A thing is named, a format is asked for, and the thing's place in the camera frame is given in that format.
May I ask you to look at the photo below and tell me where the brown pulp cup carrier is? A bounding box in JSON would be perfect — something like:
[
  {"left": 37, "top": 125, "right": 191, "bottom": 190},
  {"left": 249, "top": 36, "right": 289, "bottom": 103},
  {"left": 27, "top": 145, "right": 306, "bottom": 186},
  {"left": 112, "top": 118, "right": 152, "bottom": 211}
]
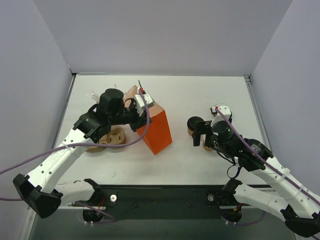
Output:
[{"left": 86, "top": 126, "right": 126, "bottom": 153}]

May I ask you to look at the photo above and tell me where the orange paper bag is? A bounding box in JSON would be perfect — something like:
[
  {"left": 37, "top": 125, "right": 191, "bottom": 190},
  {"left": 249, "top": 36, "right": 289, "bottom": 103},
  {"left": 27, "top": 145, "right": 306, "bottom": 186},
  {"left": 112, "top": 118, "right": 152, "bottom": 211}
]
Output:
[{"left": 123, "top": 79, "right": 174, "bottom": 156}]

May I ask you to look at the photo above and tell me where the brown paper coffee cup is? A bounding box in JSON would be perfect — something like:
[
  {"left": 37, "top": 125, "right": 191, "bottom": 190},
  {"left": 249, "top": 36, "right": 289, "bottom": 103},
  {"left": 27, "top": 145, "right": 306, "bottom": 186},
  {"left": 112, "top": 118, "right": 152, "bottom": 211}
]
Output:
[{"left": 187, "top": 128, "right": 195, "bottom": 136}]

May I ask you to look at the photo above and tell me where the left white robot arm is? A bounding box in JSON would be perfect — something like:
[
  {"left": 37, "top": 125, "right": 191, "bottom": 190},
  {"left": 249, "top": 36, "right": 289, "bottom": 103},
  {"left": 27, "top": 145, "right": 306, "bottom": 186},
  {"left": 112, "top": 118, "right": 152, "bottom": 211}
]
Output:
[{"left": 13, "top": 87, "right": 154, "bottom": 219}]

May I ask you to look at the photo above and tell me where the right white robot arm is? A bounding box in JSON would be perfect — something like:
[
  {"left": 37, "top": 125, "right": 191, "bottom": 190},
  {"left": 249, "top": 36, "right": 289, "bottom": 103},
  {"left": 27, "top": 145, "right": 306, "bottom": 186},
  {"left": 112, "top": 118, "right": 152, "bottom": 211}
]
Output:
[{"left": 187, "top": 116, "right": 320, "bottom": 238}]

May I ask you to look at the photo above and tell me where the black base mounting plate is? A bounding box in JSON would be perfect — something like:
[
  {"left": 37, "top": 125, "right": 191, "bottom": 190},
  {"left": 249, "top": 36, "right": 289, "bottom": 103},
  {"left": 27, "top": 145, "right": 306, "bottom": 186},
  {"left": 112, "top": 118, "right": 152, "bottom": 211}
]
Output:
[{"left": 84, "top": 185, "right": 239, "bottom": 221}]

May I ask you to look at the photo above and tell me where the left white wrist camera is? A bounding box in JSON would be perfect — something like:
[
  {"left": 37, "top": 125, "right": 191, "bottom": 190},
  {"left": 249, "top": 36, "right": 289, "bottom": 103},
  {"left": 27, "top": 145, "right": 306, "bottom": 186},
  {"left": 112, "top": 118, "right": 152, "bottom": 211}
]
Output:
[{"left": 134, "top": 87, "right": 155, "bottom": 116}]

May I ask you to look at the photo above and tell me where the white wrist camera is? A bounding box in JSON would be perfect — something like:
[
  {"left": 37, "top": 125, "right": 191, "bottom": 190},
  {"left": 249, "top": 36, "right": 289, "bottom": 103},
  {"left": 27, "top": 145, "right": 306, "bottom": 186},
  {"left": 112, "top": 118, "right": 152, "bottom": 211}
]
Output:
[
  {"left": 134, "top": 87, "right": 155, "bottom": 116},
  {"left": 210, "top": 104, "right": 232, "bottom": 123}
]

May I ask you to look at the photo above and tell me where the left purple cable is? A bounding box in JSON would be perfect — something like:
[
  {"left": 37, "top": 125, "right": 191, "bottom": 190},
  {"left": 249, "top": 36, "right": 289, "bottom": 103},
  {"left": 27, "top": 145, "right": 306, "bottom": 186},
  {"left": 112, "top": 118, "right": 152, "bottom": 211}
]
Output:
[{"left": 0, "top": 91, "right": 151, "bottom": 223}]

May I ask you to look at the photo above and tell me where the purple cable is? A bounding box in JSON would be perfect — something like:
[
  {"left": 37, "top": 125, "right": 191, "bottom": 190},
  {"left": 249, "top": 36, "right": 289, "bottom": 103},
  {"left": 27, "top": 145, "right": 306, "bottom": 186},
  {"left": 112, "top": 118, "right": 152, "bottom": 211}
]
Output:
[
  {"left": 0, "top": 91, "right": 151, "bottom": 223},
  {"left": 215, "top": 106, "right": 320, "bottom": 238}
]

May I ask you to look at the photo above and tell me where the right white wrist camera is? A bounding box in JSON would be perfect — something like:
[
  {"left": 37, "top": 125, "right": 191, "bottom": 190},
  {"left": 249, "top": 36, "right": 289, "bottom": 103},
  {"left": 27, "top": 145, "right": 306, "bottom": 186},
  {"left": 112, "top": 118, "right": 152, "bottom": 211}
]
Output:
[{"left": 210, "top": 104, "right": 232, "bottom": 123}]

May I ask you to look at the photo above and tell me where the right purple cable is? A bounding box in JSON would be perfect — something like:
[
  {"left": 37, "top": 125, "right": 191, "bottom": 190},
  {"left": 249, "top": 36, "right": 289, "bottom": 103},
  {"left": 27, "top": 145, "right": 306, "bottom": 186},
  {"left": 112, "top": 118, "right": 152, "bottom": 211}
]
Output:
[{"left": 215, "top": 106, "right": 320, "bottom": 238}]

